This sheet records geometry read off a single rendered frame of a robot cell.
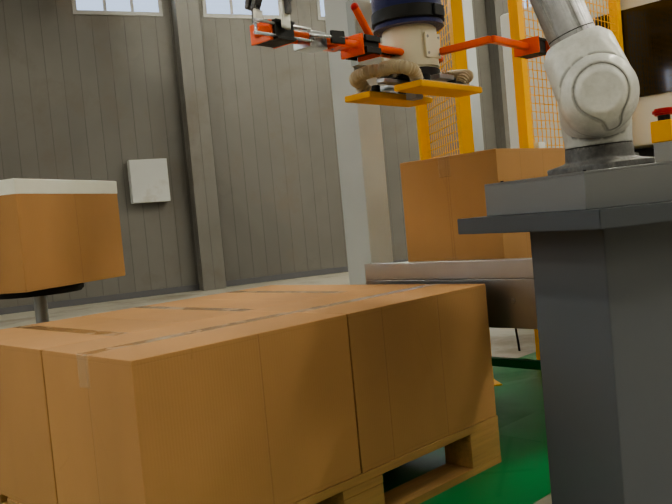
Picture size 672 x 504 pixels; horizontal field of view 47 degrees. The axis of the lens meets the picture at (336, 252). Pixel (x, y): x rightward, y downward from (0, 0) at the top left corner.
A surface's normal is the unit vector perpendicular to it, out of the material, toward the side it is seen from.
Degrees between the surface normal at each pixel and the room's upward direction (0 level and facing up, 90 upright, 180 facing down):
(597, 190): 90
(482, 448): 90
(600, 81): 97
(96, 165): 90
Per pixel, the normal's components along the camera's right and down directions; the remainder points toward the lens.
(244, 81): 0.42, 0.00
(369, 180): 0.70, -0.04
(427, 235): -0.73, 0.10
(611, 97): -0.24, 0.18
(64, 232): 0.94, -0.07
